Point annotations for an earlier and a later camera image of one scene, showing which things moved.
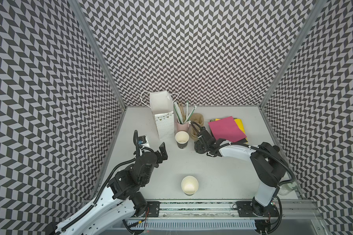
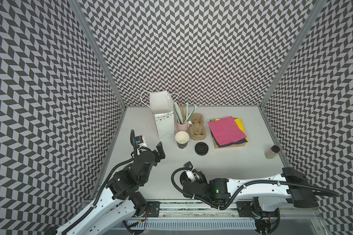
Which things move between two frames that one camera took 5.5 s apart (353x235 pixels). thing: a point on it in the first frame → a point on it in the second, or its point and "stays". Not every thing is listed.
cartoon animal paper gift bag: x=162 y=104 stays
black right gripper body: x=202 y=141 → x=191 y=182
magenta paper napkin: x=227 y=128 stays
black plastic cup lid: x=199 y=148 stays
